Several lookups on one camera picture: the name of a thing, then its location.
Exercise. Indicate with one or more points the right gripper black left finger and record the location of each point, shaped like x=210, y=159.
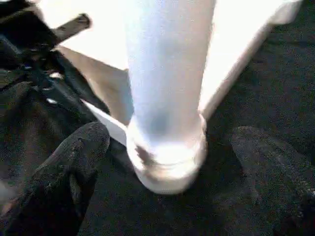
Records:
x=61, y=184

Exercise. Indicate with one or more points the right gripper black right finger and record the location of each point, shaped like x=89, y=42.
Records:
x=275, y=177

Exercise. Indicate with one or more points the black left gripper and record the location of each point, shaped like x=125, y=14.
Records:
x=32, y=56

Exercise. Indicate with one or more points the white plastic table top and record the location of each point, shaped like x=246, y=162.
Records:
x=98, y=37

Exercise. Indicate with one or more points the white plastic table leg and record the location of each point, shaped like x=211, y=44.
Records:
x=167, y=86

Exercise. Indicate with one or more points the black plastic mat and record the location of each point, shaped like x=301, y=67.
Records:
x=270, y=86

